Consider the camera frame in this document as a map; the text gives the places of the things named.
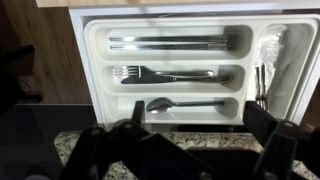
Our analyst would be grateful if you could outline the steel spoon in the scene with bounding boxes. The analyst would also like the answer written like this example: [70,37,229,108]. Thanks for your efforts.
[145,97,226,114]

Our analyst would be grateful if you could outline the large steel fork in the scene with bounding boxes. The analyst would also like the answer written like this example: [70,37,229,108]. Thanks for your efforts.
[112,65,216,80]

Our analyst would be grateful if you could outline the dark gray rug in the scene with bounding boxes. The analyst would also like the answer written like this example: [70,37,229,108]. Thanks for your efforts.
[0,103,98,180]

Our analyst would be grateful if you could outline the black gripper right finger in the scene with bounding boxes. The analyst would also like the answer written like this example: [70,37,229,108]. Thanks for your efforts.
[241,99,320,180]

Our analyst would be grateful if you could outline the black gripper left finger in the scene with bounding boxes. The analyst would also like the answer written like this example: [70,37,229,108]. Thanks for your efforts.
[59,99,218,180]

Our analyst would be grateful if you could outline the white cutlery tray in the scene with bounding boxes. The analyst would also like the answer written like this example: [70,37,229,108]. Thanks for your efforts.
[83,14,320,127]

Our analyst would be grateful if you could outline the steel knives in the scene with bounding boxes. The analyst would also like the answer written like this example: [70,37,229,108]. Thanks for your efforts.
[109,34,239,43]

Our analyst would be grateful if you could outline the steel chopstick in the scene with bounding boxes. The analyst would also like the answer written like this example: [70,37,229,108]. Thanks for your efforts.
[109,43,239,52]

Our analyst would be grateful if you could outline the wooden drawer with steel handle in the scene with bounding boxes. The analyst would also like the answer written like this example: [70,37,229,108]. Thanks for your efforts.
[34,0,320,134]

